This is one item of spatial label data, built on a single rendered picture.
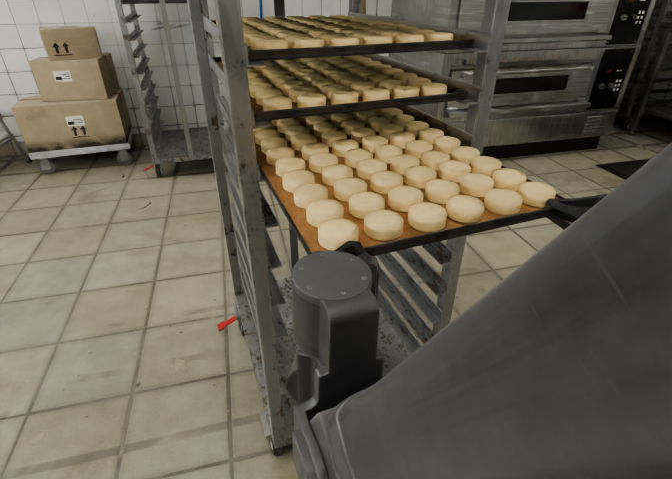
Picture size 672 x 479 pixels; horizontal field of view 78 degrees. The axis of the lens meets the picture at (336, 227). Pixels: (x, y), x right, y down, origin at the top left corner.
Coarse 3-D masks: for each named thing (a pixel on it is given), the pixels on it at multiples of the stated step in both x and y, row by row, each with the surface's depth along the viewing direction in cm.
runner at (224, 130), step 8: (224, 128) 122; (224, 136) 110; (232, 144) 110; (232, 152) 99; (264, 200) 82; (264, 208) 79; (264, 216) 76; (272, 216) 76; (264, 224) 73; (272, 224) 74
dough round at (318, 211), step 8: (320, 200) 57; (328, 200) 57; (312, 208) 55; (320, 208) 55; (328, 208) 55; (336, 208) 55; (312, 216) 54; (320, 216) 53; (328, 216) 53; (336, 216) 54; (312, 224) 54
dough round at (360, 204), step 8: (360, 192) 59; (368, 192) 59; (352, 200) 57; (360, 200) 57; (368, 200) 57; (376, 200) 57; (384, 200) 57; (352, 208) 56; (360, 208) 55; (368, 208) 55; (376, 208) 55; (384, 208) 57; (360, 216) 56
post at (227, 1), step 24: (216, 0) 55; (240, 24) 56; (240, 48) 58; (240, 72) 59; (240, 96) 61; (240, 120) 63; (240, 144) 64; (240, 168) 66; (240, 192) 70; (264, 240) 74; (264, 264) 77; (264, 288) 79; (264, 312) 82; (264, 336) 85; (264, 360) 89
